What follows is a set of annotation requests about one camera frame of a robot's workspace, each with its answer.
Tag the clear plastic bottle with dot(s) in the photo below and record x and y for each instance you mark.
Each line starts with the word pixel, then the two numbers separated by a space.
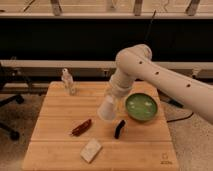
pixel 68 81

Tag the black eraser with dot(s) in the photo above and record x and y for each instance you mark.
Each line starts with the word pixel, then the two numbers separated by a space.
pixel 118 129

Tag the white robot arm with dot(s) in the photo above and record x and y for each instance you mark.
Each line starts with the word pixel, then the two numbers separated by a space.
pixel 135 63

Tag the black office chair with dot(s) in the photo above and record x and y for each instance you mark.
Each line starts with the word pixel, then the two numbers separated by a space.
pixel 14 135

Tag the green ceramic bowl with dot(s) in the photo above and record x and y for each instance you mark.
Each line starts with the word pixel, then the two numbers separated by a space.
pixel 141 107

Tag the white sponge block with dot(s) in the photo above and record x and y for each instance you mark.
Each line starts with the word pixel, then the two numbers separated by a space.
pixel 90 150

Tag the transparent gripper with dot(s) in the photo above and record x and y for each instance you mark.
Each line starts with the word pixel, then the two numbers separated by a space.
pixel 117 100

